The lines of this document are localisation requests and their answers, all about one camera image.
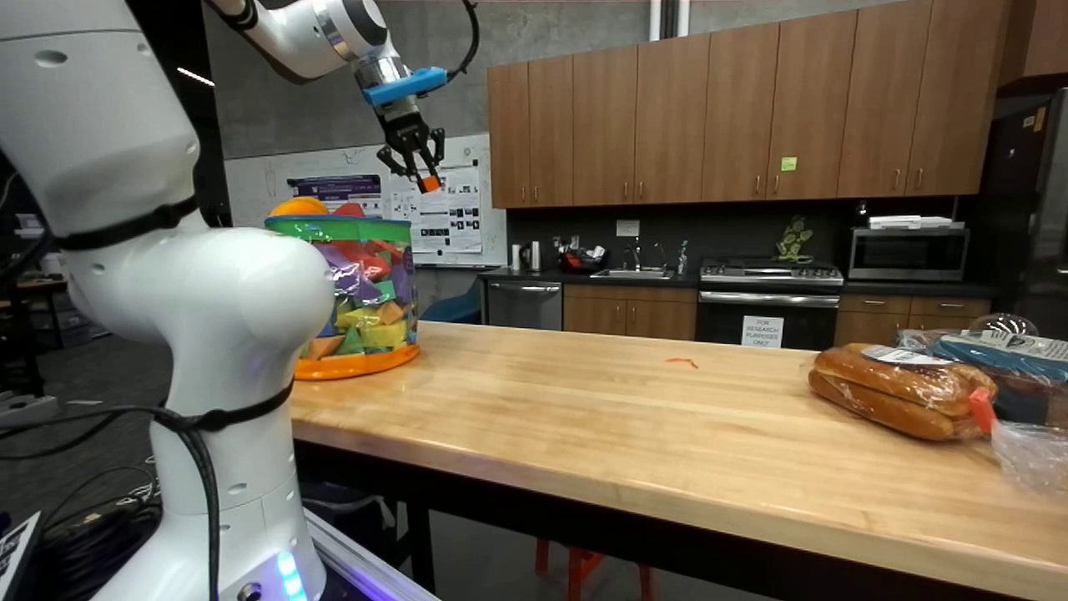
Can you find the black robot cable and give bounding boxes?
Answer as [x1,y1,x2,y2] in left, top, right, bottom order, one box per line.
[0,394,293,601]

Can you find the black refrigerator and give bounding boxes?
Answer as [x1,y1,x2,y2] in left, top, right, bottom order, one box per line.
[971,86,1068,338]

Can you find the red stool under table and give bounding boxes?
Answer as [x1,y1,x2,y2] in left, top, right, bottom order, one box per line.
[535,536,653,601]

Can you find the clear plastic bag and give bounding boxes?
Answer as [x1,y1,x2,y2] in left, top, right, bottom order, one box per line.
[992,419,1068,499]

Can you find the bagged loaf of bread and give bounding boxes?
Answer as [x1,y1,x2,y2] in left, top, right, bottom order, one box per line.
[808,343,996,443]

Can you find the blue food package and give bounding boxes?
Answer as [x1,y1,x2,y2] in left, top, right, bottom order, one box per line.
[935,334,1068,384]

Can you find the brown upper wall cabinets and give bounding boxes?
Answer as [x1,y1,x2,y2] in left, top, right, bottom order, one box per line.
[488,0,1068,211]

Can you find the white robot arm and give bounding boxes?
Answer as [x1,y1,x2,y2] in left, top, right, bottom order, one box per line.
[0,0,334,601]

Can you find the brown lower cabinets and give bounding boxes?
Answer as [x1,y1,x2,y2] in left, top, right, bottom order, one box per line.
[563,285,992,350]

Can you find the small orange block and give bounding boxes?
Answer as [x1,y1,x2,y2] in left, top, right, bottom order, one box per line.
[418,176,445,192]

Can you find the black kitchen stove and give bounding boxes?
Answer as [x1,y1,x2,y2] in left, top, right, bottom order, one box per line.
[695,265,843,350]

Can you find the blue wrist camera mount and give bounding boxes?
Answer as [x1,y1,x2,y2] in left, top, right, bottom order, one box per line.
[363,67,449,106]

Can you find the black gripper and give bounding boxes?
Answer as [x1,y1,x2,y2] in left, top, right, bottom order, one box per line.
[378,103,445,179]

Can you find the stainless dishwasher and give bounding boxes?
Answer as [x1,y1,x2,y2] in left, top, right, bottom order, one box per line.
[485,281,563,332]

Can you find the stainless microwave oven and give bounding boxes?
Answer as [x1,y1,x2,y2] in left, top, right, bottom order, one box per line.
[847,228,971,285]

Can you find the white poster board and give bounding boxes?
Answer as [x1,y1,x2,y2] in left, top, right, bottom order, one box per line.
[224,132,507,266]

